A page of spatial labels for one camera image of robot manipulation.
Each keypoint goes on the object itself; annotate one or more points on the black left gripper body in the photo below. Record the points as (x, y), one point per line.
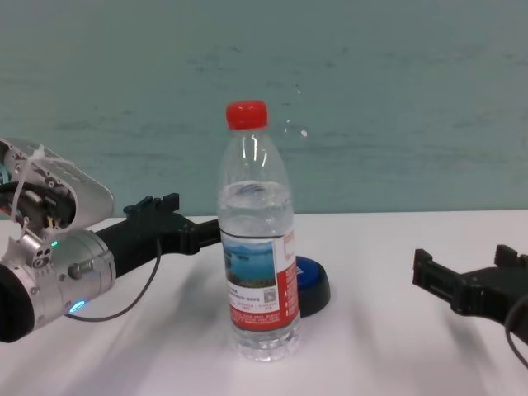
(140, 243)

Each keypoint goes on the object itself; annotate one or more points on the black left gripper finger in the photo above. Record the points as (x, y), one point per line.
(208, 235)
(156, 206)

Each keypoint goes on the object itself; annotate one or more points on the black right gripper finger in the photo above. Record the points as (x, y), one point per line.
(509, 260)
(437, 278)

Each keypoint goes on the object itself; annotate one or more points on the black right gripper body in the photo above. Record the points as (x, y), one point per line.
(486, 293)

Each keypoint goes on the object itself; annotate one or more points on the clear water bottle red cap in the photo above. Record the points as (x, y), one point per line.
(257, 231)

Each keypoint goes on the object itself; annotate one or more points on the blue push button black base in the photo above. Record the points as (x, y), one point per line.
(313, 284)

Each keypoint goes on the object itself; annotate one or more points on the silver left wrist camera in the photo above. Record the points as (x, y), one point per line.
(86, 194)

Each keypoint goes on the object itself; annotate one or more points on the white left camera zip tie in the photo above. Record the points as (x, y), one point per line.
(24, 173)

